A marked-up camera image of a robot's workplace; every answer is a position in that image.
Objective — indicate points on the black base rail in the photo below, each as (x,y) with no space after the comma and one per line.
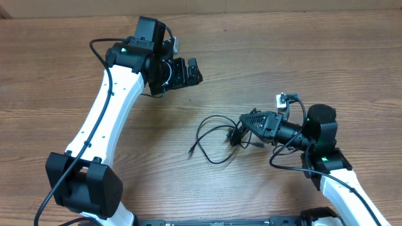
(272,221)

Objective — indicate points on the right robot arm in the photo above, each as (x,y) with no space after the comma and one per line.
(322,162)

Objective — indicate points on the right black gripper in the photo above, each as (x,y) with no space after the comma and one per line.
(268,129)

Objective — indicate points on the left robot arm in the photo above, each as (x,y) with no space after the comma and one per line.
(82,178)

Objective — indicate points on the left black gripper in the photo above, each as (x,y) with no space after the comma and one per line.
(181,78)

